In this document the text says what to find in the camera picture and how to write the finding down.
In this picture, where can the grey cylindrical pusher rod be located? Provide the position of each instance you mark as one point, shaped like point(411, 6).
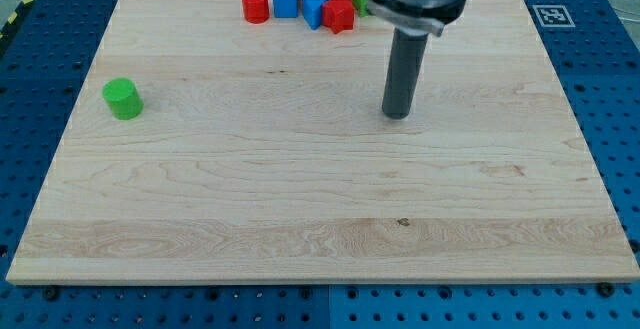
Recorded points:
point(403, 70)

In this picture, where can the red star block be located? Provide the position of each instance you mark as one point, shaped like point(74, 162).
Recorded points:
point(338, 15)

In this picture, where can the blue triangle block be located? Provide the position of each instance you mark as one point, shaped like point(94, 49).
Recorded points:
point(312, 12)

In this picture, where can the white fiducial marker tag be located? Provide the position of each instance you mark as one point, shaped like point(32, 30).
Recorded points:
point(553, 16)

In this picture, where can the red cylinder block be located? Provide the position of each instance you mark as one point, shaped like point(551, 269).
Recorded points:
point(256, 11)

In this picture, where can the wooden board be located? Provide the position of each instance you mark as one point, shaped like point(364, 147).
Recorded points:
point(262, 156)

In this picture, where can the green cylinder block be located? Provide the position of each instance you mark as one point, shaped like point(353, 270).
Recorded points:
point(122, 98)

